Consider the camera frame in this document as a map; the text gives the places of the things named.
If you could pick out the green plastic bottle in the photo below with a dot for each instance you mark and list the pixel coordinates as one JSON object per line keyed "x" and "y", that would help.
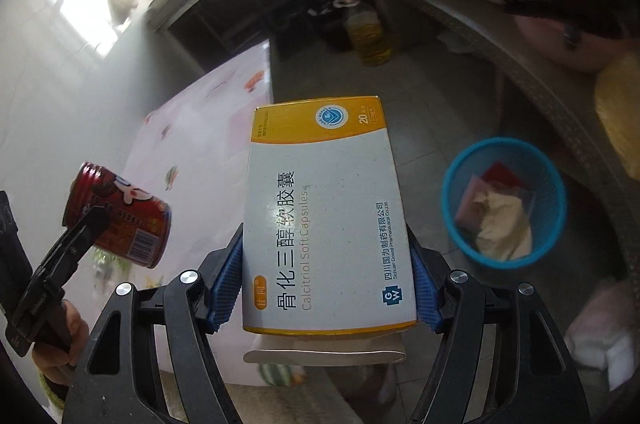
{"x": 107, "y": 269}

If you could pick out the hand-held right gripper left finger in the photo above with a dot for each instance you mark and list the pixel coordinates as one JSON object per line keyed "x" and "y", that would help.
{"x": 225, "y": 284}

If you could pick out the blue mesh wastebasket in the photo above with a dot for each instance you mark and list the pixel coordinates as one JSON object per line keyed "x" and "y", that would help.
{"x": 547, "y": 176}

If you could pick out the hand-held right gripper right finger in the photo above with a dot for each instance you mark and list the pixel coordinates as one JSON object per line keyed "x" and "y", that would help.
{"x": 425, "y": 289}

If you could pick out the pink printed tablecloth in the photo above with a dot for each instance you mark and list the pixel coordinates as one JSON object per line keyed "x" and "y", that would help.
{"x": 200, "y": 129}

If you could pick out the beige paper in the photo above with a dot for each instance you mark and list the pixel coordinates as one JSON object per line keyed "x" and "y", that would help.
{"x": 502, "y": 224}

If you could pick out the white orange medicine box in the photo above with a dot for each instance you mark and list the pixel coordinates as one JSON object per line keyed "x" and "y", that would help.
{"x": 325, "y": 214}

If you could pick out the cooking oil bottle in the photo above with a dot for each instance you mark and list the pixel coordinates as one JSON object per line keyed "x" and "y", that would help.
{"x": 367, "y": 34}

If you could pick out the person's left hand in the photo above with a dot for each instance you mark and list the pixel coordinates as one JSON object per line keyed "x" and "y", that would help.
{"x": 80, "y": 329}

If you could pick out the white pink cloth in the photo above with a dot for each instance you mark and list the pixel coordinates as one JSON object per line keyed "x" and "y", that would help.
{"x": 600, "y": 339}

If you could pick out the pink basin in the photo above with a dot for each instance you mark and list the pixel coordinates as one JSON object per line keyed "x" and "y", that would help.
{"x": 555, "y": 44}

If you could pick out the red drink can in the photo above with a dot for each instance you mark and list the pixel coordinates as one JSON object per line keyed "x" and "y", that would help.
{"x": 130, "y": 214}

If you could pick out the yellow plastic bag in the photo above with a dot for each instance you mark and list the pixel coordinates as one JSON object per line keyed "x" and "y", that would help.
{"x": 620, "y": 114}

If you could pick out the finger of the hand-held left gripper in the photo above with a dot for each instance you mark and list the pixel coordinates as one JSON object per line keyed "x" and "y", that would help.
{"x": 75, "y": 244}

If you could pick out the grey concrete kitchen counter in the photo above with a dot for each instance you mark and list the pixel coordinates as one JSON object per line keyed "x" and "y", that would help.
{"x": 450, "y": 11}

